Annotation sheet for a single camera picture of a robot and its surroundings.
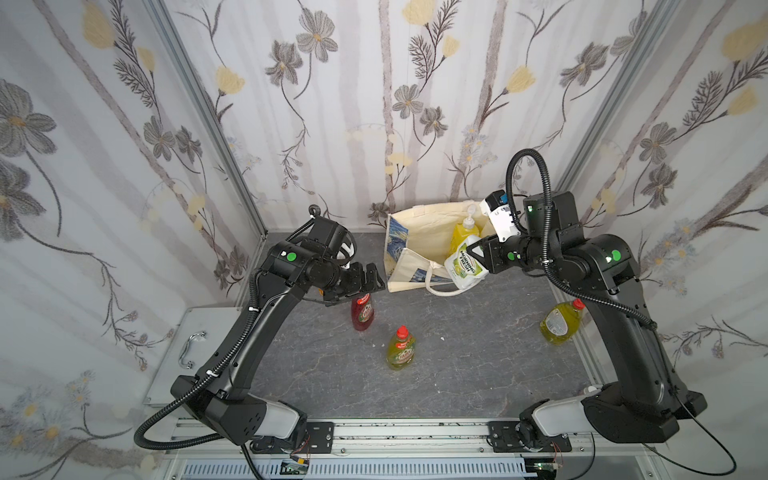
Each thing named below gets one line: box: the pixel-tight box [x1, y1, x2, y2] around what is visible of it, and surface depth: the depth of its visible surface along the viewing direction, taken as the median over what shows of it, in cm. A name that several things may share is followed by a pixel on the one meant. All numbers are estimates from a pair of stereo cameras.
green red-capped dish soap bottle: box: [386, 324, 416, 371], surface depth 79 cm
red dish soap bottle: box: [351, 292, 374, 332], surface depth 88 cm
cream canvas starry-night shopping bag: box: [383, 203, 493, 296], surface depth 92 cm
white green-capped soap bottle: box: [444, 235, 489, 290], surface depth 68 cm
